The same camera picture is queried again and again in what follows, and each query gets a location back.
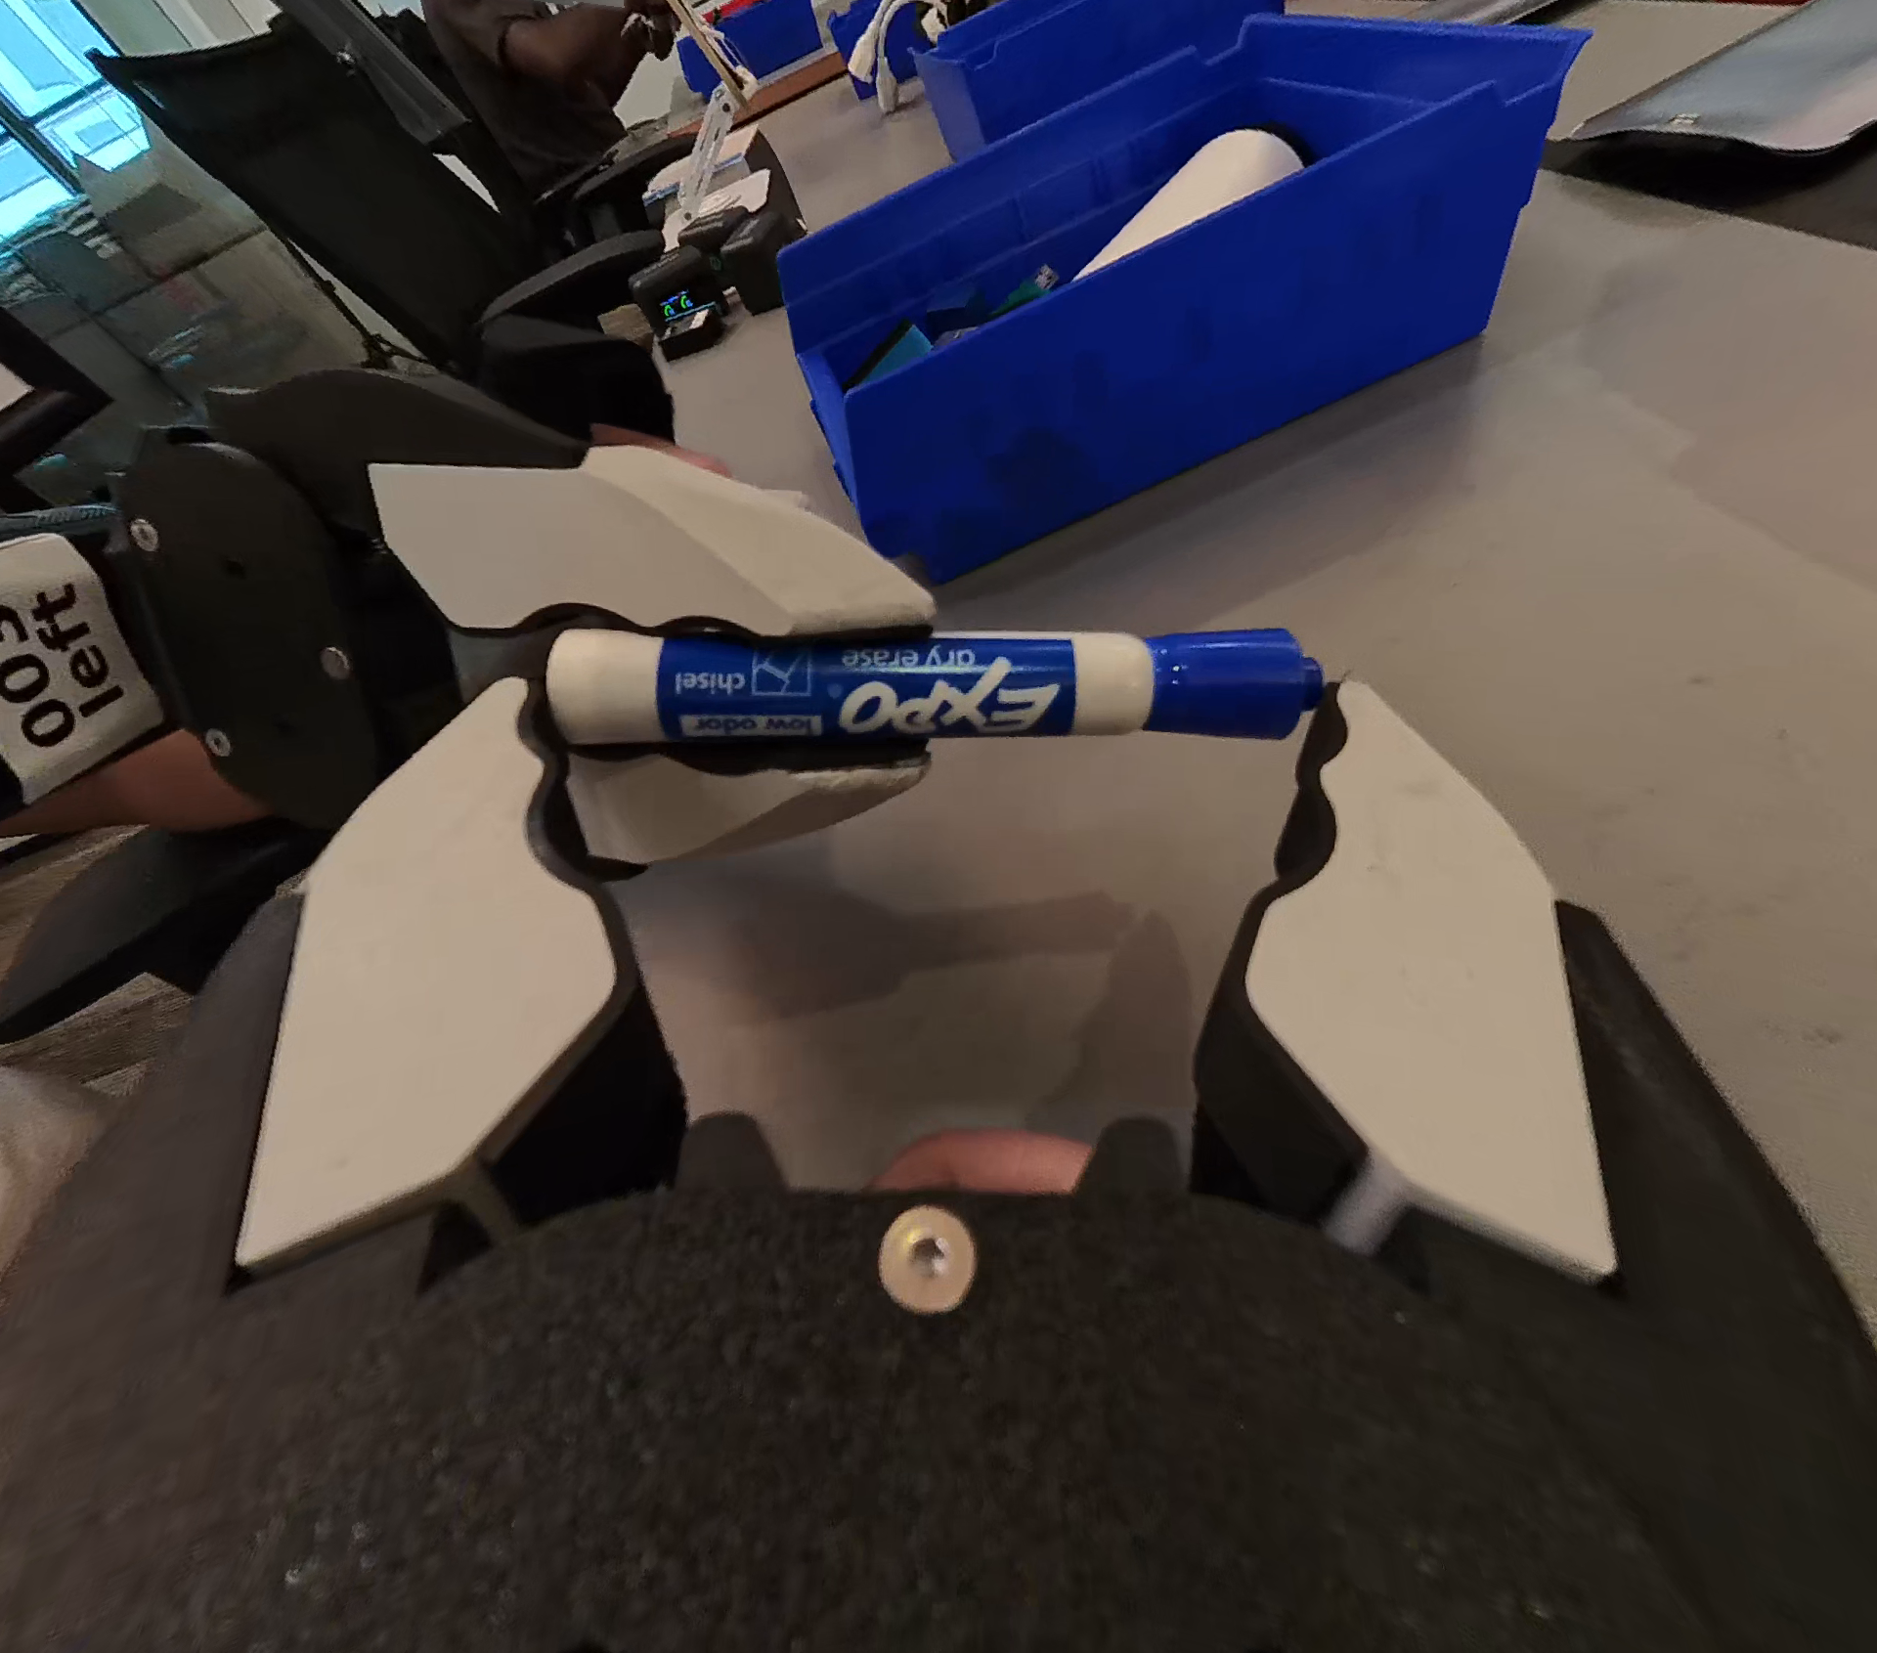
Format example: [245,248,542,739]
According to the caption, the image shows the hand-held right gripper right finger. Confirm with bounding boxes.
[1195,678,1621,1286]

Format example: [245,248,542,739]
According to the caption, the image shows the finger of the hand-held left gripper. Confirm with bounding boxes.
[366,440,941,639]
[558,741,937,870]

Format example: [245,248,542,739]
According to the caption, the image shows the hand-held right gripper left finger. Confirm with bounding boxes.
[235,674,644,1274]

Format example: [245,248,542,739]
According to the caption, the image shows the blue whiteboard marker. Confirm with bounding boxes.
[546,627,1330,749]

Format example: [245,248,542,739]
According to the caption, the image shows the blue black whiteboard eraser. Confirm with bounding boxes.
[847,323,941,391]

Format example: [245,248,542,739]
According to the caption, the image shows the blue plastic bin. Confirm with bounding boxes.
[775,12,1596,588]
[910,0,1293,149]

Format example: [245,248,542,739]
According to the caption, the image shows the person's left forearm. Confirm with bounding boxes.
[0,727,278,840]

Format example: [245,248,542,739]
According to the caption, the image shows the black device green display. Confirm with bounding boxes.
[628,264,732,360]

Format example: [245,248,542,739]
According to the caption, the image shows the black box device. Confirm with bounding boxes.
[718,205,806,317]

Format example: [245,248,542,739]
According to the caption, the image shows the wooden stick white stand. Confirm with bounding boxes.
[605,0,765,219]

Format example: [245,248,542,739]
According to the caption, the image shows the small blue bin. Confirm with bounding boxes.
[701,0,828,82]
[826,0,941,86]

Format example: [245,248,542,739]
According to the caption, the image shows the white device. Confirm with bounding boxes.
[1078,125,1311,283]

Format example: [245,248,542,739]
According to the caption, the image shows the dark flat mat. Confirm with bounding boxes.
[1551,0,1877,162]

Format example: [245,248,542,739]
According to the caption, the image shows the white cable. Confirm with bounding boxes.
[847,0,970,113]

